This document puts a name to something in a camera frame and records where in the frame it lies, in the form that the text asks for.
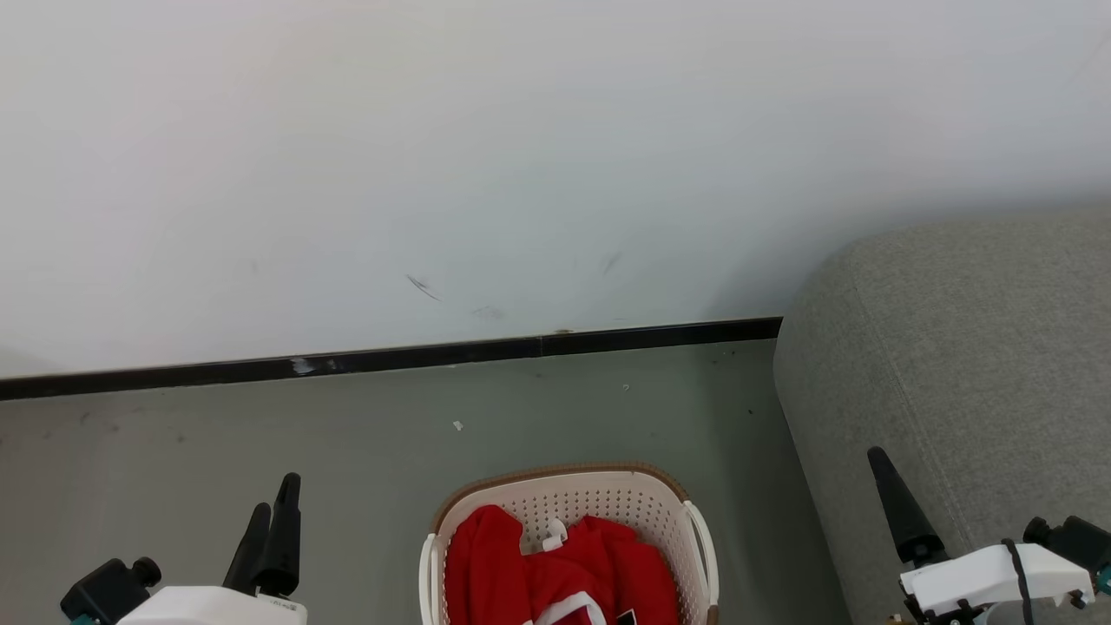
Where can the grey fabric sofa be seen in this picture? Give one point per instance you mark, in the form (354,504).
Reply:
(972,347)

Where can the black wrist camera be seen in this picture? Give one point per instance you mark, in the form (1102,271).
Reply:
(104,590)
(1076,536)

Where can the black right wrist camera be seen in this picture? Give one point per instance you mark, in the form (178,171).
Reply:
(1076,536)

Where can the white plastic laundry basket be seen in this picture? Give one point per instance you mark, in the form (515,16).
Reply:
(608,499)

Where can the red white garment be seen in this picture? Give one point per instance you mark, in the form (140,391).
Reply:
(564,582)

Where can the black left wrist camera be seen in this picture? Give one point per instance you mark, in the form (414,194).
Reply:
(104,590)

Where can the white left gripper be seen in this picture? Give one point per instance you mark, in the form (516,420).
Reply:
(217,608)

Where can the black wall baseboard strip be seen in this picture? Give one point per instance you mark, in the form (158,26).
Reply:
(434,355)

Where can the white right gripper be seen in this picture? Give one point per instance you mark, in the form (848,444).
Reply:
(972,577)

